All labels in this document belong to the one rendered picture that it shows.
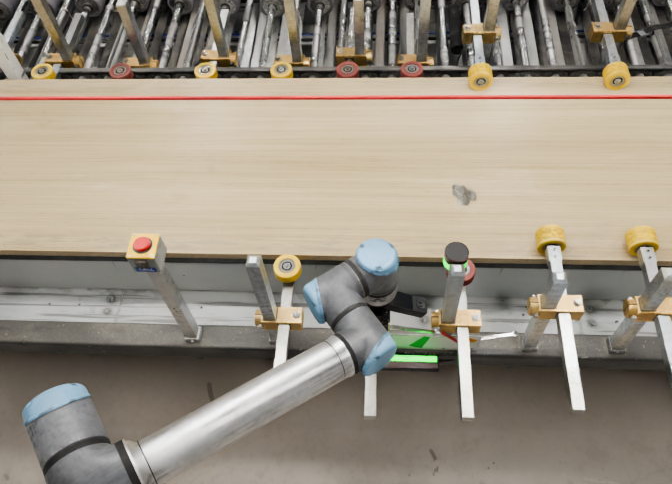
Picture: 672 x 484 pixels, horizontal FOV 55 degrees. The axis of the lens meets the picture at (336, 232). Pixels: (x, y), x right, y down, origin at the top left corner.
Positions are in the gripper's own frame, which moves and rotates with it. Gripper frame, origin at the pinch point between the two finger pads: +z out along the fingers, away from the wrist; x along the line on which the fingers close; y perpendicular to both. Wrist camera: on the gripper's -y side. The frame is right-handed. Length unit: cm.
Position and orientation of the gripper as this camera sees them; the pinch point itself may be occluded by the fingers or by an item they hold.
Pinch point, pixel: (385, 327)
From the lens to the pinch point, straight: 169.3
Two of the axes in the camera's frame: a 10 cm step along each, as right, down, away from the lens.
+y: -10.0, -0.2, 0.8
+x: -0.5, 8.3, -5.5
